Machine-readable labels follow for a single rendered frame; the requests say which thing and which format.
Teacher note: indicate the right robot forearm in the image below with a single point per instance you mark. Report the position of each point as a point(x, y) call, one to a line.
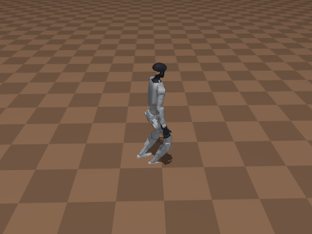
point(161, 117)

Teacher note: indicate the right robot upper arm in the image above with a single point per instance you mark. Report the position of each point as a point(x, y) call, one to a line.
point(160, 97)

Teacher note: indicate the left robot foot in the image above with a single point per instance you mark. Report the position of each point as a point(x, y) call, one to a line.
point(145, 154)

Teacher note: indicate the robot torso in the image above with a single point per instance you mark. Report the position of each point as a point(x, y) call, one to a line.
point(152, 100)

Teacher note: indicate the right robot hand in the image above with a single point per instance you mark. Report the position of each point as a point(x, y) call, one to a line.
point(166, 132)

